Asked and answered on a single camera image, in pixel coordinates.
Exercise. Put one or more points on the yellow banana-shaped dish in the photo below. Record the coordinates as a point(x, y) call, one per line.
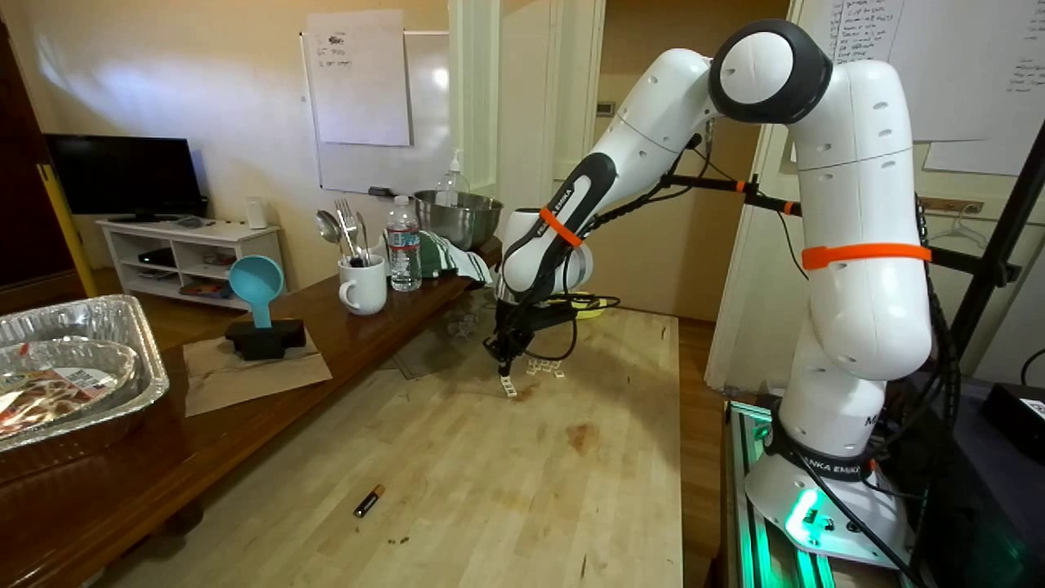
point(597, 311)

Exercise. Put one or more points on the dark wooden side table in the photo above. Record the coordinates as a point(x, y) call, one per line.
point(78, 505)

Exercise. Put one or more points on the crumpled clear plastic wrap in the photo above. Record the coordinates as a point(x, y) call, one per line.
point(461, 322)

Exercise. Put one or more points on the white tv shelf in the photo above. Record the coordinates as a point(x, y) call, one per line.
point(185, 263)

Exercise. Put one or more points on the clear water bottle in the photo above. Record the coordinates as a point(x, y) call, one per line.
point(404, 246)

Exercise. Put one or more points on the clear soap pump bottle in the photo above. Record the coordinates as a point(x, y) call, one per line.
point(450, 188)

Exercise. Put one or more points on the black marker pen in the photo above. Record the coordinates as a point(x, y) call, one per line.
point(367, 501)

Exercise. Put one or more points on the white mug with utensils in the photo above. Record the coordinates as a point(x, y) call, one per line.
point(363, 286)

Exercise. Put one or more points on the black stand block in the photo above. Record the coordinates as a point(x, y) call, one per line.
point(267, 342)

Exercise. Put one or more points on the teal measuring cup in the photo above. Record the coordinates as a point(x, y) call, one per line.
point(257, 282)

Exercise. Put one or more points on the large steel mixing bowl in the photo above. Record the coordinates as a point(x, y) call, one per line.
point(468, 222)

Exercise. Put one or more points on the cluster of letter tiles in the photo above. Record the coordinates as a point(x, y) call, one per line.
point(533, 378)

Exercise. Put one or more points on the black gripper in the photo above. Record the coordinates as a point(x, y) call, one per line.
point(518, 323)

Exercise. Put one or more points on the aluminium foil tray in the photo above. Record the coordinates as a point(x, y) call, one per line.
point(74, 366)

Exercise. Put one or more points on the brown paper sheet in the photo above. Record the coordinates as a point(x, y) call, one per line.
point(219, 378)

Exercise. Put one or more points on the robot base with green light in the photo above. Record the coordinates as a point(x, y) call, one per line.
point(796, 528)

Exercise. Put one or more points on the green striped towel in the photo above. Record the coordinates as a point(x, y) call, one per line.
point(441, 257)

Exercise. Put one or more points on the black television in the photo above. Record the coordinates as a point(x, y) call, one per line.
point(141, 176)

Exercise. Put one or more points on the white wall paper sheet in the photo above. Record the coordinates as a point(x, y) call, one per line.
point(357, 76)

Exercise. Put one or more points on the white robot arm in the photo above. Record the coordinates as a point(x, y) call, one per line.
point(868, 311)

